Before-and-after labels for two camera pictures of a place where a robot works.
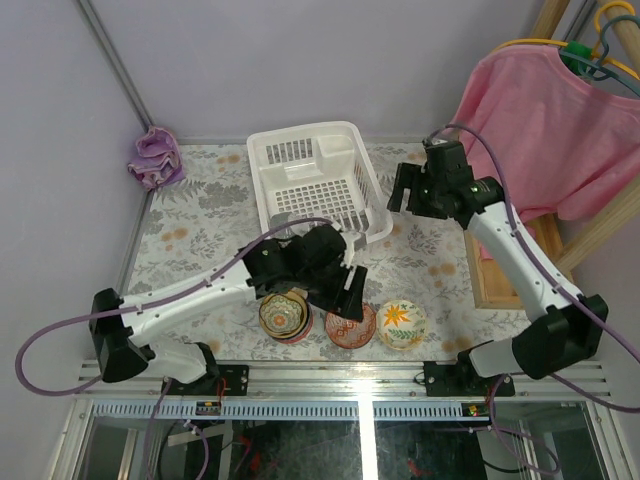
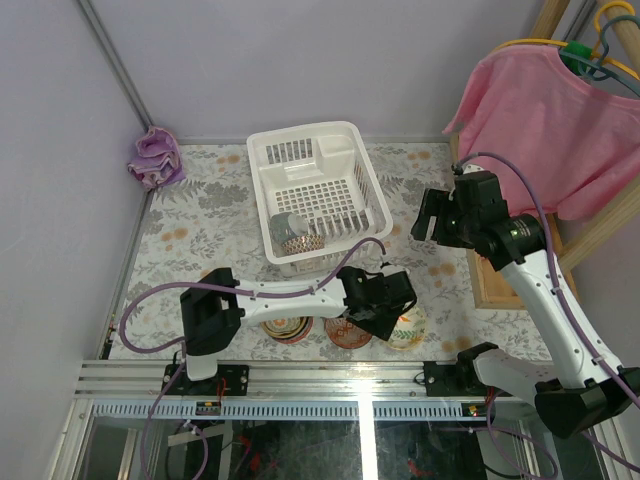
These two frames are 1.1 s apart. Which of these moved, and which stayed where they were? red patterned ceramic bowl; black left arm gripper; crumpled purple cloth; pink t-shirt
Moved: black left arm gripper
Stayed: crumpled purple cloth; pink t-shirt; red patterned ceramic bowl
